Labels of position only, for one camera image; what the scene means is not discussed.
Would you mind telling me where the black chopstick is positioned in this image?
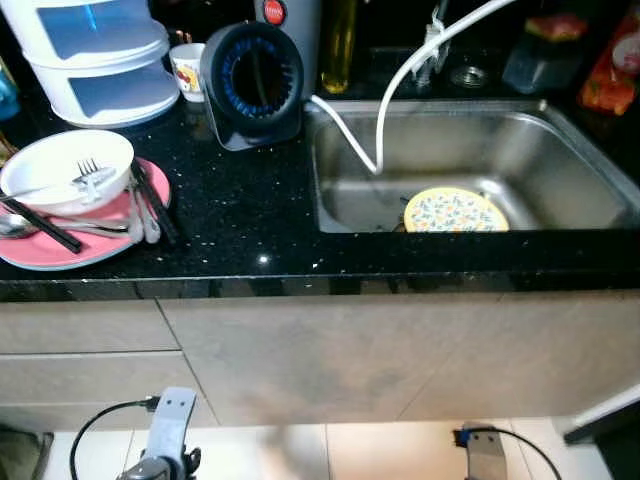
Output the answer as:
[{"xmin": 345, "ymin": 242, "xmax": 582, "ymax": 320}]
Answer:
[
  {"xmin": 130, "ymin": 160, "xmax": 181, "ymax": 246},
  {"xmin": 0, "ymin": 195, "xmax": 84, "ymax": 254}
]

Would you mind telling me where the white bowl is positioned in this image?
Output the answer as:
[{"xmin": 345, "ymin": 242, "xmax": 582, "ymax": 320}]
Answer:
[{"xmin": 0, "ymin": 130, "xmax": 135, "ymax": 216}]

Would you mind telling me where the stainless steel sink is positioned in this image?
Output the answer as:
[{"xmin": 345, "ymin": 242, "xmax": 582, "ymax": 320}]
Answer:
[{"xmin": 305, "ymin": 97, "xmax": 640, "ymax": 236}]

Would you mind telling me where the red snack packet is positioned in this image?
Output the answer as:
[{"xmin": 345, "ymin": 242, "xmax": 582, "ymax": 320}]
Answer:
[{"xmin": 578, "ymin": 10, "xmax": 640, "ymax": 116}]

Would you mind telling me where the yellow floral plate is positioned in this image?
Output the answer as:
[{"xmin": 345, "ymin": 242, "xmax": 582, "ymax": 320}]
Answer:
[{"xmin": 402, "ymin": 187, "xmax": 510, "ymax": 233}]

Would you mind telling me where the dark plastic container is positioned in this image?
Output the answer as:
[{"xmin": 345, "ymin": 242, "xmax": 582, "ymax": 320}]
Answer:
[{"xmin": 502, "ymin": 38, "xmax": 586, "ymax": 96}]

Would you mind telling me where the black appliance with white edge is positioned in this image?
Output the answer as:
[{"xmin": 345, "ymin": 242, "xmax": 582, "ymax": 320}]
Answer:
[{"xmin": 563, "ymin": 385, "xmax": 640, "ymax": 480}]

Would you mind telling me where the small red packet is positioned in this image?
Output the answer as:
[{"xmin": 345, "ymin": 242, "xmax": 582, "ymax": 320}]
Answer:
[{"xmin": 525, "ymin": 12, "xmax": 589, "ymax": 43}]

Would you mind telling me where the round metal cap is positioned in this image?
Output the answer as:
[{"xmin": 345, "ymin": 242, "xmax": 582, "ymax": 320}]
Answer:
[{"xmin": 450, "ymin": 63, "xmax": 489, "ymax": 89}]

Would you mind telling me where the beige cabinet door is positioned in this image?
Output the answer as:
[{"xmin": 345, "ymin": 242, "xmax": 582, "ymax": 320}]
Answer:
[{"xmin": 160, "ymin": 290, "xmax": 640, "ymax": 426}]

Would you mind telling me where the metal faucet with white clips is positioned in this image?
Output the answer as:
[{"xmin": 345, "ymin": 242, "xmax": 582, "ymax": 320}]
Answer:
[{"xmin": 415, "ymin": 0, "xmax": 451, "ymax": 86}]

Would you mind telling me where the yellow oil bottle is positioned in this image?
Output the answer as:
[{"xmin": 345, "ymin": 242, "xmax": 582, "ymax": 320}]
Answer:
[{"xmin": 320, "ymin": 0, "xmax": 358, "ymax": 96}]

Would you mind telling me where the grey appliance with red button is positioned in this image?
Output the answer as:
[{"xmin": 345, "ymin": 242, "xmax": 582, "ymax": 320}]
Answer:
[{"xmin": 253, "ymin": 0, "xmax": 321, "ymax": 96}]

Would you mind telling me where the black round appliance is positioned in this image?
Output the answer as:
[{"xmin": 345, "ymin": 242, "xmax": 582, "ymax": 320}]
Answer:
[{"xmin": 198, "ymin": 22, "xmax": 305, "ymax": 151}]

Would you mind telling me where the white printed mug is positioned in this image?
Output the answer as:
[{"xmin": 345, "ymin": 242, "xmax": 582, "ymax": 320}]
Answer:
[{"xmin": 170, "ymin": 42, "xmax": 208, "ymax": 104}]

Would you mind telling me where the silver spoon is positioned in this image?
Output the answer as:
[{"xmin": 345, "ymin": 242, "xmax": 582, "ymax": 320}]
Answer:
[
  {"xmin": 0, "ymin": 212, "xmax": 131, "ymax": 241},
  {"xmin": 130, "ymin": 185, "xmax": 161, "ymax": 244}
]

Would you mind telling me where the silver fork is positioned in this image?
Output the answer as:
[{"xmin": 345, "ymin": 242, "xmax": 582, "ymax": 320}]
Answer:
[{"xmin": 30, "ymin": 158, "xmax": 116, "ymax": 201}]

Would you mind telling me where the beige drawer front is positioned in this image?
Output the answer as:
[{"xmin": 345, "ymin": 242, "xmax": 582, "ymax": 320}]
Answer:
[
  {"xmin": 0, "ymin": 352, "xmax": 216, "ymax": 407},
  {"xmin": 0, "ymin": 300, "xmax": 181, "ymax": 354}
]

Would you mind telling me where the white tiered storage container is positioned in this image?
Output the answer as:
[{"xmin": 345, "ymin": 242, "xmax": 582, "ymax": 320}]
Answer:
[{"xmin": 0, "ymin": 0, "xmax": 181, "ymax": 129}]

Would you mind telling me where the pink plate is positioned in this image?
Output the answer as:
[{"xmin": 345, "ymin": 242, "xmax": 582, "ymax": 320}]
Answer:
[{"xmin": 0, "ymin": 157, "xmax": 173, "ymax": 273}]

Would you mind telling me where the blue cup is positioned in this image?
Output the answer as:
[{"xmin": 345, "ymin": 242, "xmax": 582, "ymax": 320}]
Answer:
[{"xmin": 0, "ymin": 55, "xmax": 19, "ymax": 121}]

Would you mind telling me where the dark green bag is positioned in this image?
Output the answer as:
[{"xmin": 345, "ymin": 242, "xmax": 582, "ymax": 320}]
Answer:
[{"xmin": 0, "ymin": 425, "xmax": 53, "ymax": 480}]

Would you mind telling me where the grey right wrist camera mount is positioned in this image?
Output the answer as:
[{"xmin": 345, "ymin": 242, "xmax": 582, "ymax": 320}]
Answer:
[{"xmin": 462, "ymin": 422, "xmax": 511, "ymax": 480}]

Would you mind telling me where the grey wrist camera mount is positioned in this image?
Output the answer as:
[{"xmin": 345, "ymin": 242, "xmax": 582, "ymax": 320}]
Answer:
[
  {"xmin": 145, "ymin": 387, "xmax": 198, "ymax": 461},
  {"xmin": 462, "ymin": 422, "xmax": 511, "ymax": 480}
]

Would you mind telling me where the white flexible hose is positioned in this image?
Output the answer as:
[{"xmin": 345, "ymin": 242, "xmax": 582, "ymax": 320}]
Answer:
[{"xmin": 308, "ymin": 0, "xmax": 516, "ymax": 176}]

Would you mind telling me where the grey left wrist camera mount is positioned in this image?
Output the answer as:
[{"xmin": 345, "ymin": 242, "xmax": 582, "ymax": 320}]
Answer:
[{"xmin": 145, "ymin": 387, "xmax": 198, "ymax": 461}]

